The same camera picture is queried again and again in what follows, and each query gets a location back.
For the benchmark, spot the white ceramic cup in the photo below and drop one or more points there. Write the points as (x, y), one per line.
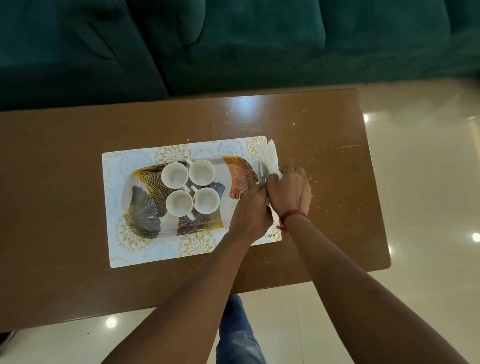
(206, 200)
(179, 203)
(201, 172)
(174, 175)

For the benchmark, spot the person's left hand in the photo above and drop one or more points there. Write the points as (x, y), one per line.
(249, 221)

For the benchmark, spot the silver napkin holder smiley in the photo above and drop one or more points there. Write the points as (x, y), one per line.
(262, 172)

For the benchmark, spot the person's right hand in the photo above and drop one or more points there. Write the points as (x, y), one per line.
(290, 191)

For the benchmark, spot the red thread wristband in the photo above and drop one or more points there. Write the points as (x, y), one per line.
(294, 213)

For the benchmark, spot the person's right forearm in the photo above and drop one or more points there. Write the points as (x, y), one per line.
(356, 300)

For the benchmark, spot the green velvet sofa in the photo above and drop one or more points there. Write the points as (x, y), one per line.
(225, 37)

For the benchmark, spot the person's left forearm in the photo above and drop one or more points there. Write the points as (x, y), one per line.
(180, 318)

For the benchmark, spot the leaf print serving tray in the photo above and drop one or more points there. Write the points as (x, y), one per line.
(142, 210)

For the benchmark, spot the floral white placemat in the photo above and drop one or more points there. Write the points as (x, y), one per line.
(150, 255)

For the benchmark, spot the white paper napkin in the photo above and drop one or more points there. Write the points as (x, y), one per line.
(272, 157)

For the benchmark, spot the person's blue jeans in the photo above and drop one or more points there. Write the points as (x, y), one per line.
(236, 333)

